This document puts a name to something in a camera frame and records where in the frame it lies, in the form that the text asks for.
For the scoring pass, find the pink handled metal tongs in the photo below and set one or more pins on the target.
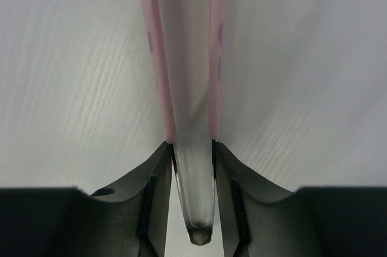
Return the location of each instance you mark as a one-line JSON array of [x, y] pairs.
[[185, 43]]

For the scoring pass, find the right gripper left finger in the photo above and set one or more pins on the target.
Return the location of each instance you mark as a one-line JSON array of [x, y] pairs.
[[125, 218]]

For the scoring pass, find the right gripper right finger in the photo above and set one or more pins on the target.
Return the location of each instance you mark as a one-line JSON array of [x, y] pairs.
[[260, 218]]

